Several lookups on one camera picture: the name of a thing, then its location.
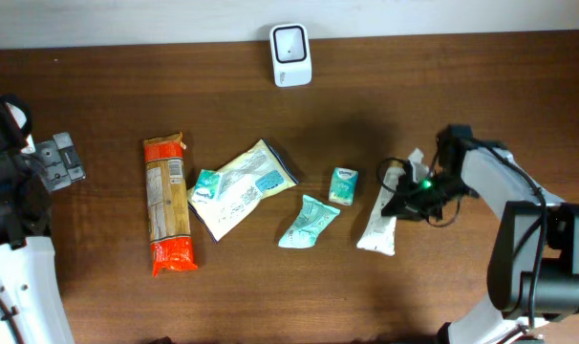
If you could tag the cream wet wipes pack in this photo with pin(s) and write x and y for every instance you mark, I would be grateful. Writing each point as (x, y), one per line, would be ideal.
(257, 174)

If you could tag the small teal tissue pack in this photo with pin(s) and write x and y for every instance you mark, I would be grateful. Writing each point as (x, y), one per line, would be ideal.
(207, 187)
(343, 185)

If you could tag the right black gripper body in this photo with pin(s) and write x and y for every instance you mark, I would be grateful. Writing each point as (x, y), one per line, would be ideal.
(427, 197)

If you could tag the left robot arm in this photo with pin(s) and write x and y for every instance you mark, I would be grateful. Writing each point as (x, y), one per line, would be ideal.
(31, 310)

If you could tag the orange spaghetti package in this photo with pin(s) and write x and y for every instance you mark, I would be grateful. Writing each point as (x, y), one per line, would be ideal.
(170, 238)

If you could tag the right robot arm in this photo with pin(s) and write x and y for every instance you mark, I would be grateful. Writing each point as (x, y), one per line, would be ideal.
(533, 273)

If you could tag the white lotion tube gold cap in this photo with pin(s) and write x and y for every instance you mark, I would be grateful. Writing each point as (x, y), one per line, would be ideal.
(379, 234)

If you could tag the teal wipes pouch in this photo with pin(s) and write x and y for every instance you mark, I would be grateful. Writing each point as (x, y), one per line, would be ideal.
(311, 221)

